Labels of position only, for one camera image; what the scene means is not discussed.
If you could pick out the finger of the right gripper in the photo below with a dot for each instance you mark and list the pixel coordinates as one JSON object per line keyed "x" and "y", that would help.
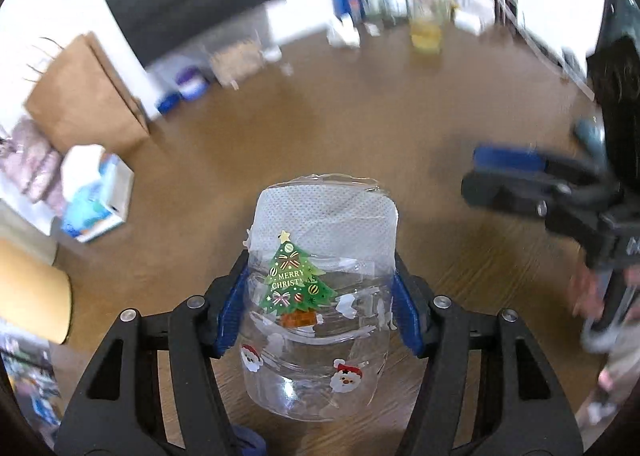
{"x": 533, "y": 161}
{"x": 520, "y": 195}

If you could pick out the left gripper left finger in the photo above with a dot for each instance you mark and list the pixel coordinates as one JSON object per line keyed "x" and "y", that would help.
{"x": 115, "y": 409}

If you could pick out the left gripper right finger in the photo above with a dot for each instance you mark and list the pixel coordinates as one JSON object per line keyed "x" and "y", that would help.
{"x": 521, "y": 407}

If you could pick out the clear plastic christmas cup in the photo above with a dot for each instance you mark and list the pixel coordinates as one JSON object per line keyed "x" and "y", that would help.
{"x": 317, "y": 317}

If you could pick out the person's right hand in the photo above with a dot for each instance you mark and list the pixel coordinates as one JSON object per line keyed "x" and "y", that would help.
{"x": 582, "y": 294}

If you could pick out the blue white pill bottle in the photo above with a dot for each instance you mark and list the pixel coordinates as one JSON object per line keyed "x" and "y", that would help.
{"x": 249, "y": 441}

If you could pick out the yellow thermos jug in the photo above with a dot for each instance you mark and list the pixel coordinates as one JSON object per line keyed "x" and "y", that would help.
{"x": 34, "y": 296}

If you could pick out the glass of yellow liquid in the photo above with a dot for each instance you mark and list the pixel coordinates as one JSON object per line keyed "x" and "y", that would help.
{"x": 425, "y": 25}

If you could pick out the crumpled white tissue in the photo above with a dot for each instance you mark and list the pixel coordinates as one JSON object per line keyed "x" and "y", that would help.
{"x": 342, "y": 33}

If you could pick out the blue tissue box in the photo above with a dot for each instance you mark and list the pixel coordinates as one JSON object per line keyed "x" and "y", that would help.
{"x": 97, "y": 189}

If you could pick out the blue jar lid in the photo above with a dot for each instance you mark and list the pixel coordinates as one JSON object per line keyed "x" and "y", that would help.
{"x": 168, "y": 102}

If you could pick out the clear jar of grains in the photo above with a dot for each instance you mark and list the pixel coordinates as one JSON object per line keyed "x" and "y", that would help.
{"x": 236, "y": 62}

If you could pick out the brown paper bag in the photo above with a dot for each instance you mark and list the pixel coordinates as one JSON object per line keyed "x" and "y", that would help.
{"x": 81, "y": 100}

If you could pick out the small purple white jar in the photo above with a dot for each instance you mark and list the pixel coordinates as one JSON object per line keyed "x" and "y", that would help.
{"x": 191, "y": 83}

